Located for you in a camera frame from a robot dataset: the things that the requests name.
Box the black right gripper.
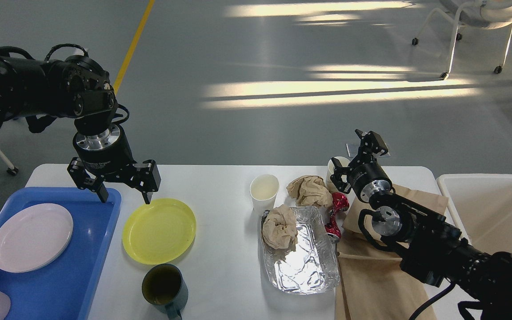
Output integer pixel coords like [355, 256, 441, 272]
[330, 129, 392, 203]

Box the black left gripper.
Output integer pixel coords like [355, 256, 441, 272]
[67, 125, 161, 205]

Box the yellow round plate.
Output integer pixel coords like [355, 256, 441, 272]
[122, 198, 196, 265]

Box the dark green mug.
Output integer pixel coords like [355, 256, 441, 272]
[141, 263, 189, 320]

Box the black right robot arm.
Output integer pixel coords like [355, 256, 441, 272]
[330, 129, 512, 320]

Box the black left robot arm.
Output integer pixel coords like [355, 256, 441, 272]
[0, 45, 161, 204]

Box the white paper cup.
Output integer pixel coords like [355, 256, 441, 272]
[326, 156, 351, 193]
[249, 174, 279, 215]

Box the crumpled brown paper ball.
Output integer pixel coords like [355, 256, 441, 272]
[286, 176, 333, 208]

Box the white round plate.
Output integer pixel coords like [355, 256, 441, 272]
[0, 203, 74, 273]

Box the crumpled brown paper in tray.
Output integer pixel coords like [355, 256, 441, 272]
[262, 204, 297, 249]

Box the aluminium foil tray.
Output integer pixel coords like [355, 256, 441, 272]
[261, 205, 340, 295]

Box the brown paper bag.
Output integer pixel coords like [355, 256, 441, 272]
[335, 199, 428, 320]

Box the blue plastic tray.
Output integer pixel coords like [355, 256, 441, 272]
[0, 187, 122, 320]

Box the white plastic bin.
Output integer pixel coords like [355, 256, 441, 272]
[437, 174, 512, 254]

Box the white chair on casters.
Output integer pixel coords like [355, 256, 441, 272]
[411, 0, 512, 80]

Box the white frame with casters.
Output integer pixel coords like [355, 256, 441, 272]
[0, 150, 19, 176]

